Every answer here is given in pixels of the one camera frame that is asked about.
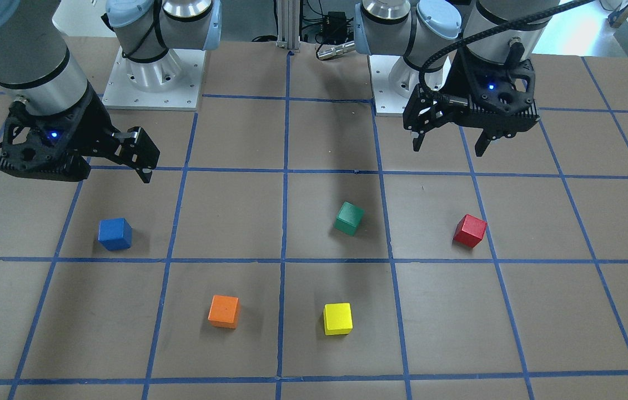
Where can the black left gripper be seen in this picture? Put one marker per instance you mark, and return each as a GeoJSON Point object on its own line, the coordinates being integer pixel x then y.
{"type": "Point", "coordinates": [462, 78]}

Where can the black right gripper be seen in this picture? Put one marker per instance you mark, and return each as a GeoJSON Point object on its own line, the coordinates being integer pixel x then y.
{"type": "Point", "coordinates": [93, 123]}

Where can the red wooden block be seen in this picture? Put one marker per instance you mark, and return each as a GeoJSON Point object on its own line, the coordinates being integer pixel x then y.
{"type": "Point", "coordinates": [470, 231]}

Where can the blue wooden block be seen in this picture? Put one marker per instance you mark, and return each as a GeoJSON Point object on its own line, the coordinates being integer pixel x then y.
{"type": "Point", "coordinates": [115, 234]}

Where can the green wooden block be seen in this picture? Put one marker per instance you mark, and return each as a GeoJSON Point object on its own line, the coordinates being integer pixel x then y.
{"type": "Point", "coordinates": [348, 218]}

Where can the orange wooden block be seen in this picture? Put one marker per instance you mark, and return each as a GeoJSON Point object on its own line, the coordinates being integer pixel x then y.
{"type": "Point", "coordinates": [224, 311]}

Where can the yellow wooden block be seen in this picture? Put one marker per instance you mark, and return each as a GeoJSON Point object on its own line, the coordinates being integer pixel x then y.
{"type": "Point", "coordinates": [338, 319]}

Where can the black power adapter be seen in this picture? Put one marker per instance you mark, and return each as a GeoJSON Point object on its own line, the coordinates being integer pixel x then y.
{"type": "Point", "coordinates": [334, 26]}

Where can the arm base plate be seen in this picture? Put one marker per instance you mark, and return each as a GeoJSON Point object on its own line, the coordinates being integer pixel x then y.
{"type": "Point", "coordinates": [172, 83]}
{"type": "Point", "coordinates": [392, 81]}

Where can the aluminium frame post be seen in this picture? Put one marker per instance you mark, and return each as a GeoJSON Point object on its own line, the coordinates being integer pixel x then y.
{"type": "Point", "coordinates": [288, 25]}

